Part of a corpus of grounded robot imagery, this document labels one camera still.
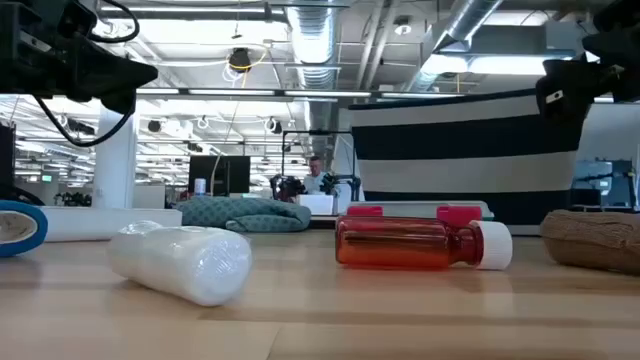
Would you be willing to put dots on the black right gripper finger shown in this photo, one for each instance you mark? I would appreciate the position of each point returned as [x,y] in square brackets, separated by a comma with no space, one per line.
[570,85]
[605,46]

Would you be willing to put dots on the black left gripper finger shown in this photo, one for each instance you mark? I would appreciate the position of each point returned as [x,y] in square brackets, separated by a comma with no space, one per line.
[110,70]
[119,104]

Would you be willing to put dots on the blue white pill organizer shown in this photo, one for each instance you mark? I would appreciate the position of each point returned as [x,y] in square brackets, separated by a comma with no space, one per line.
[110,224]

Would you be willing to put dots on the navy white striped fabric basket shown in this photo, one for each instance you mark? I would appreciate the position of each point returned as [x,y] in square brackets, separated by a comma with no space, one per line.
[450,145]

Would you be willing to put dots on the blue tape roll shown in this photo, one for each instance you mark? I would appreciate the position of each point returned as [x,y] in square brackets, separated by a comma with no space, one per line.
[37,220]

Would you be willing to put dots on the tan elastic bandage roll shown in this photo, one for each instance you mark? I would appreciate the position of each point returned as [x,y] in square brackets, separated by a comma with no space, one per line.
[595,240]

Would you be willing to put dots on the white plastic-wrapped gauze roll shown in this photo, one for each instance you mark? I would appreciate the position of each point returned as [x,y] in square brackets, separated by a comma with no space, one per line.
[185,265]

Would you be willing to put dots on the green first aid kit box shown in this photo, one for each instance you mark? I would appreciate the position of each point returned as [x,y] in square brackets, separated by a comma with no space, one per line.
[410,209]

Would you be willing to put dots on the pink tape roll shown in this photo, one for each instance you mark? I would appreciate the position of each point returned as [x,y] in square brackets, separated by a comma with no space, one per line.
[400,245]

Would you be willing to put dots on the black background robot arm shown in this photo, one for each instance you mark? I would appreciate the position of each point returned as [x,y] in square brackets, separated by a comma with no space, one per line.
[330,184]
[287,187]

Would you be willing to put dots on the white structural column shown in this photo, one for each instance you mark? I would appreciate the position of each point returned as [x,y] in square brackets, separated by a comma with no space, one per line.
[115,160]

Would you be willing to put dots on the background robot workstation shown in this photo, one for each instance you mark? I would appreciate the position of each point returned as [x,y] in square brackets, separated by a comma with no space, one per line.
[592,175]

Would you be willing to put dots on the white low partition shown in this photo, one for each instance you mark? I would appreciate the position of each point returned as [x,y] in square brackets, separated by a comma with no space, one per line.
[148,197]

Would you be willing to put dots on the green exit sign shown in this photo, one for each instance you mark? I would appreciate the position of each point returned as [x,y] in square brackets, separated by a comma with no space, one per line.
[47,178]

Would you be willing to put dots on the long linear light fixture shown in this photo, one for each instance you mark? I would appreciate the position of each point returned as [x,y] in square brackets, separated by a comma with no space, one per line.
[225,92]

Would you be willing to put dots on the small white cup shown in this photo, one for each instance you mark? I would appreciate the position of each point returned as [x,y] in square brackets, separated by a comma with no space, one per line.
[200,187]

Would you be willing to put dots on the black hanging dome device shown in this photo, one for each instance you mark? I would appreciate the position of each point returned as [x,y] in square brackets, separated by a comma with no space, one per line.
[240,59]

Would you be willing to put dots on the black computer monitor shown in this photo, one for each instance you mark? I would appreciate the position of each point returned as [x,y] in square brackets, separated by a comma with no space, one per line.
[235,175]

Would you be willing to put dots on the teal patterned cloth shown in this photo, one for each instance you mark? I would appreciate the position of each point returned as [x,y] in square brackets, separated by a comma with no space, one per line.
[240,212]

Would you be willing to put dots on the person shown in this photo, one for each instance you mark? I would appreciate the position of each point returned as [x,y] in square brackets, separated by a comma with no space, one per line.
[315,182]

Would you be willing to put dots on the white box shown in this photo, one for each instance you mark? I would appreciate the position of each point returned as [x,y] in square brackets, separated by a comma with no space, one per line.
[316,205]

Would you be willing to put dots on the silver smooth air duct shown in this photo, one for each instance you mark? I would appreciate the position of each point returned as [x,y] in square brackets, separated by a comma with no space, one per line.
[465,20]

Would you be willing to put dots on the thin black metal frame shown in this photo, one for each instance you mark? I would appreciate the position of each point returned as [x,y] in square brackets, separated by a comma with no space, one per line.
[300,132]

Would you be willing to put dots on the silver ribbed air duct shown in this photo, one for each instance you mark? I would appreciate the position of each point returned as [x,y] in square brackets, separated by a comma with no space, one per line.
[314,35]

